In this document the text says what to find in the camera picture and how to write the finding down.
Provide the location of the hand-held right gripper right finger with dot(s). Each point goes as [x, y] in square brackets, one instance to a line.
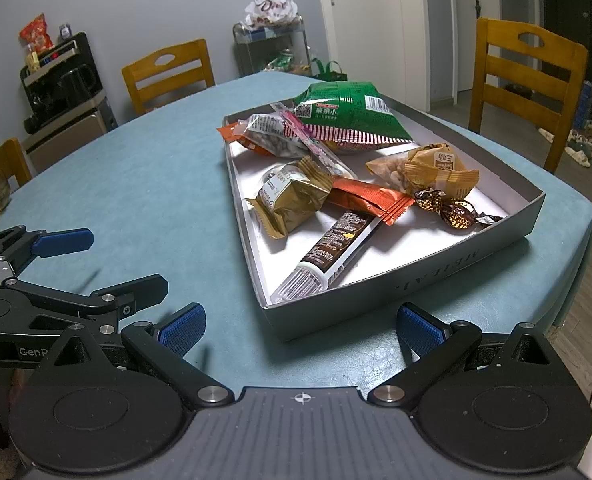
[421, 332]

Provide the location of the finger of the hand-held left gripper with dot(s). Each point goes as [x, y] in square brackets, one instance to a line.
[136, 292]
[63, 241]

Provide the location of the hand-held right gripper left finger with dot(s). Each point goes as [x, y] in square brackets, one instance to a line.
[181, 330]

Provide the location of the grey cardboard box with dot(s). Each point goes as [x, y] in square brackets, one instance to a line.
[426, 275]

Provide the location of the brown chocolate snack tube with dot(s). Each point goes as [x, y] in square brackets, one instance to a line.
[336, 245]

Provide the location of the brown foil chocolate candy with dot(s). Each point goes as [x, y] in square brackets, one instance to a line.
[428, 201]
[458, 216]

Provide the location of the orange snack packet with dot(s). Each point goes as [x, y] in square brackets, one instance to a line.
[228, 132]
[376, 200]

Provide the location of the yellow pastry packet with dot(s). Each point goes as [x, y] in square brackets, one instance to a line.
[438, 170]

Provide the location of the tan peanut packet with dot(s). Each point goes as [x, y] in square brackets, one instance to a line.
[388, 170]

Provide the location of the gold brown pastry packet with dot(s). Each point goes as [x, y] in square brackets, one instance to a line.
[296, 200]

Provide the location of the silver snack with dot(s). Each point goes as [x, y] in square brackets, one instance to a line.
[271, 137]

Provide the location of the clear pink strip packet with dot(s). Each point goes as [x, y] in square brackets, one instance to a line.
[296, 127]

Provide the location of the green snack bag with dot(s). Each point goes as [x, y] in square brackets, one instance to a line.
[351, 110]

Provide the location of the wooden chair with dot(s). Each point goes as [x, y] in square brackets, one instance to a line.
[16, 160]
[186, 57]
[501, 40]

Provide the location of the black water dispenser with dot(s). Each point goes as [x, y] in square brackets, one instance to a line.
[66, 135]

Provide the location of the small black cup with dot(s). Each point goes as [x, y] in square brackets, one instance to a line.
[32, 124]

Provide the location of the black kettle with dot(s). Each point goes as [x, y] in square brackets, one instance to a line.
[78, 85]

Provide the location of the red snack bag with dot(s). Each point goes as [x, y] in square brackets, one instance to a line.
[37, 34]

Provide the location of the dark shoes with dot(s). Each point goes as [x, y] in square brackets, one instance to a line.
[518, 91]

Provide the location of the metal trolley cart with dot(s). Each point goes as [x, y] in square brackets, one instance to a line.
[243, 50]

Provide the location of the green tote bag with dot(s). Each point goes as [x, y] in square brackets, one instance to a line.
[328, 74]

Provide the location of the pile of snack packets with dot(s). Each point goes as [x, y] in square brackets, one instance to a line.
[286, 62]

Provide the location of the white shopping bag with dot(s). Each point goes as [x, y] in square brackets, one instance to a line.
[271, 7]

